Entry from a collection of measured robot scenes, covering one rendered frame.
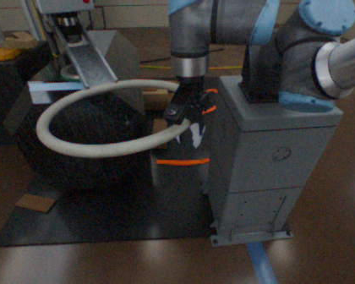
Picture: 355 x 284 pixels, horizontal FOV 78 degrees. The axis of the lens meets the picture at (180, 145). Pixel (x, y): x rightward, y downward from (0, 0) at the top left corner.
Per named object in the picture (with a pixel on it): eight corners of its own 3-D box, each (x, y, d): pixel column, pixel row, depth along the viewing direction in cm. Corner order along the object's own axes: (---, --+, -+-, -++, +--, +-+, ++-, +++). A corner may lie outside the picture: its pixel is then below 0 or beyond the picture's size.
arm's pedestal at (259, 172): (260, 177, 172) (297, 68, 118) (292, 237, 133) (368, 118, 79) (198, 182, 167) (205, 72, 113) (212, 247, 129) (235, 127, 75)
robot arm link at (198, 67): (199, 60, 47) (161, 56, 50) (199, 83, 50) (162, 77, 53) (214, 51, 53) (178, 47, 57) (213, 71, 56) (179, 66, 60)
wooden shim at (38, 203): (15, 206, 149) (14, 204, 148) (25, 194, 156) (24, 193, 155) (47, 213, 145) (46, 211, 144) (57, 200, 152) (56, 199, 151)
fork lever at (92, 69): (40, 17, 115) (37, 7, 111) (79, 13, 123) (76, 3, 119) (79, 99, 83) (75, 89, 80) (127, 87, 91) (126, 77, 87)
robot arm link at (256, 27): (286, -31, 40) (216, -28, 42) (278, 29, 39) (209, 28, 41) (275, 6, 49) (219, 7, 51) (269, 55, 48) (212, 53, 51)
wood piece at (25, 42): (6, 49, 168) (3, 42, 165) (11, 46, 176) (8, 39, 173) (34, 47, 171) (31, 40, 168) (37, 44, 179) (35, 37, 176)
